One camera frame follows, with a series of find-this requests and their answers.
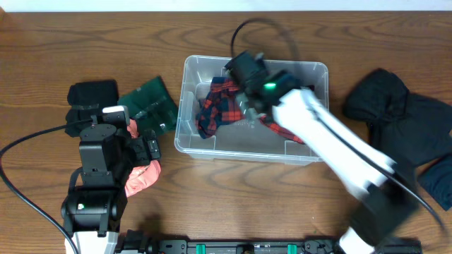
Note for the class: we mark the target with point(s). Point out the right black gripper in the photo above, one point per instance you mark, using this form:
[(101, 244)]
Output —
[(251, 90)]

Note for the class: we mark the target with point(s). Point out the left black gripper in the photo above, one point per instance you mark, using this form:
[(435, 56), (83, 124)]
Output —
[(147, 148)]

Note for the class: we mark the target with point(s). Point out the pink printed t-shirt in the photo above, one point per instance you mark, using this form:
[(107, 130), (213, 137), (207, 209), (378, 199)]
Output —
[(142, 177)]

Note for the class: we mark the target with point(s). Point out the red plaid flannel shirt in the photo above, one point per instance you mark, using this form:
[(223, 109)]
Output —
[(219, 108)]

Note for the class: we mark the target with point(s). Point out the dark green garment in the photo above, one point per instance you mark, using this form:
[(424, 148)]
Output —
[(151, 107)]

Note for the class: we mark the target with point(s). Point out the black garment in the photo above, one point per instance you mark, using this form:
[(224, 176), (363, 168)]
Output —
[(89, 98), (402, 124)]

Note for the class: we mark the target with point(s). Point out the dark navy garment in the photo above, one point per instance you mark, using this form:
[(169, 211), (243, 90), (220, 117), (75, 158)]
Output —
[(436, 180)]

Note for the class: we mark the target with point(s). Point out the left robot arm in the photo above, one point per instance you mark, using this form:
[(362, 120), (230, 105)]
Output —
[(96, 198)]

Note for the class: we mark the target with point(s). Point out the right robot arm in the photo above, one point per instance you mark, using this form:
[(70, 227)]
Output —
[(386, 201)]

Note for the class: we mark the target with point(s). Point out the clear plastic storage bin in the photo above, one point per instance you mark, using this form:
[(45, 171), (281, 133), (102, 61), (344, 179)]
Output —
[(243, 140)]

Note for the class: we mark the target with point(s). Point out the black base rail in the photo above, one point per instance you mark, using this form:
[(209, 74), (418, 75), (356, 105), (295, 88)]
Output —
[(268, 247)]

